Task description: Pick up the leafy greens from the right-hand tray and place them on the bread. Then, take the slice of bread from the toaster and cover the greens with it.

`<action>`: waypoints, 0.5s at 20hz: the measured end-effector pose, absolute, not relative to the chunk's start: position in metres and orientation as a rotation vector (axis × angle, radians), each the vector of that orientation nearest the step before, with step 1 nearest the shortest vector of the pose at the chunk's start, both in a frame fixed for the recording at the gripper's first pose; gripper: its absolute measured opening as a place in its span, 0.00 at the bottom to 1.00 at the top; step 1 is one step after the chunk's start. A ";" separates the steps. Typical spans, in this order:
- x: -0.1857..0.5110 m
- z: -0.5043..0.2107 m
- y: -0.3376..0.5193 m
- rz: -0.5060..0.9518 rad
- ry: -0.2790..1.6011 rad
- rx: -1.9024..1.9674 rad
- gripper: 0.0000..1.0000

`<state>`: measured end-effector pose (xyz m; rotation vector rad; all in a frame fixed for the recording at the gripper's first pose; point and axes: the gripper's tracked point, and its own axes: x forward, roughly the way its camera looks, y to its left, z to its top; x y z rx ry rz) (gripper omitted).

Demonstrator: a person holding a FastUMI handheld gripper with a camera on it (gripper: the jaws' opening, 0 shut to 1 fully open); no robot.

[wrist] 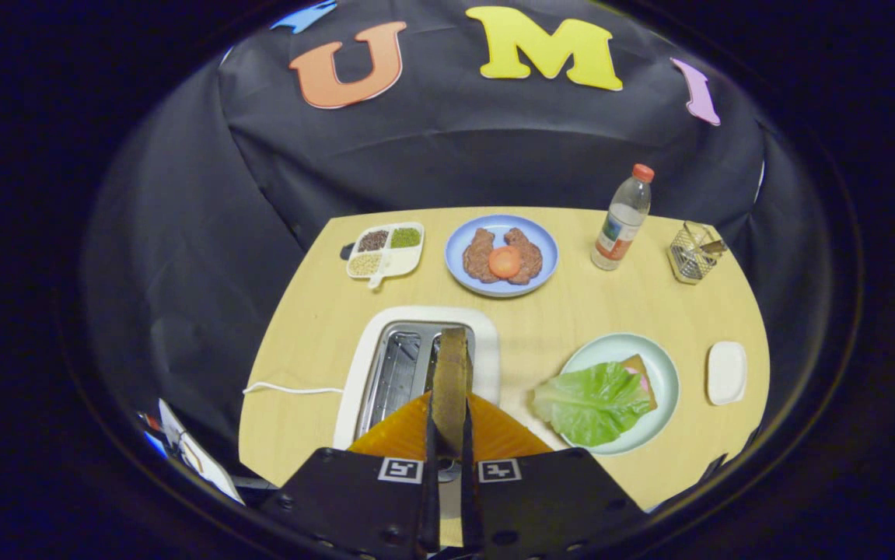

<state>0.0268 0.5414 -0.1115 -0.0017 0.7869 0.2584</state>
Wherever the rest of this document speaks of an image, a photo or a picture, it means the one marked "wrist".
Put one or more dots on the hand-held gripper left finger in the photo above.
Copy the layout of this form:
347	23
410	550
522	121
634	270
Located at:
431	482

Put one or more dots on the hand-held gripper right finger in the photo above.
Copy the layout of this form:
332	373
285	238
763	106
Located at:
469	482

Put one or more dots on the brown toasted bread slice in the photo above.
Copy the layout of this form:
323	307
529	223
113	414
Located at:
451	381

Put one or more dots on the green lettuce leaf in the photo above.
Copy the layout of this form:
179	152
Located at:
591	404

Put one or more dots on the white toaster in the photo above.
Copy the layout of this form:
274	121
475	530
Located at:
365	365

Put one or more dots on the mint green plate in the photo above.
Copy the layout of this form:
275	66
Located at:
610	346

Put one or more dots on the pink ham slice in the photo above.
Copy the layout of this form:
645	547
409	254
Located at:
640	380

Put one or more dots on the white divided condiment tray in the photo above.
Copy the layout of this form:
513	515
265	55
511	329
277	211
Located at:
396	264

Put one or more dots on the red tomato slice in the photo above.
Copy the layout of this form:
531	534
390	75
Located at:
505	262

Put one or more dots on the brown meat patty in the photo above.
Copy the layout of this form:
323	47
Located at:
478	257
530	257

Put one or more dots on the blue plate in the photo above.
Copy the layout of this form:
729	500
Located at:
501	223

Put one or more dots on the small white dish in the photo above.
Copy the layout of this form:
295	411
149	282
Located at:
727	373

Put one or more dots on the clear plastic water bottle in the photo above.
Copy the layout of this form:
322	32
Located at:
618	233

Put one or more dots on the black backdrop cloth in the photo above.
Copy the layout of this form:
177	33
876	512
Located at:
416	155

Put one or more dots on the wooden chopstick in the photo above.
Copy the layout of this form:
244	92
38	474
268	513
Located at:
714	244
713	250

